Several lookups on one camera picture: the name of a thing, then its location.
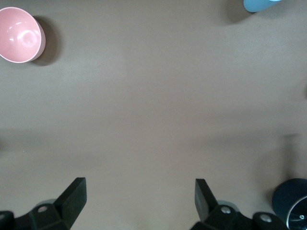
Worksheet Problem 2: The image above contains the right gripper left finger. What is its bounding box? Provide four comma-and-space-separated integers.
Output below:
0, 177, 87, 230

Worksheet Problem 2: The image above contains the glass pot lid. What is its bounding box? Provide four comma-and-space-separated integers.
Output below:
285, 195, 307, 230

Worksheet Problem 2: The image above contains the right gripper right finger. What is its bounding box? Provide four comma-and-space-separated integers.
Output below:
190, 178, 291, 230

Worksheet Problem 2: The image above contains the brown table cover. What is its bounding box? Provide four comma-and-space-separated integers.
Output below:
0, 0, 307, 230

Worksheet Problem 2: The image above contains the blue plastic cup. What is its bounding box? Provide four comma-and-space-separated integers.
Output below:
243, 0, 284, 13

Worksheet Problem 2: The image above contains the pink bowl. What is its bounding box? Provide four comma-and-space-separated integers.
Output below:
0, 6, 47, 64

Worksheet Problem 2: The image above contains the black cooking pot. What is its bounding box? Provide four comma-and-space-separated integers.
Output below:
271, 178, 307, 230

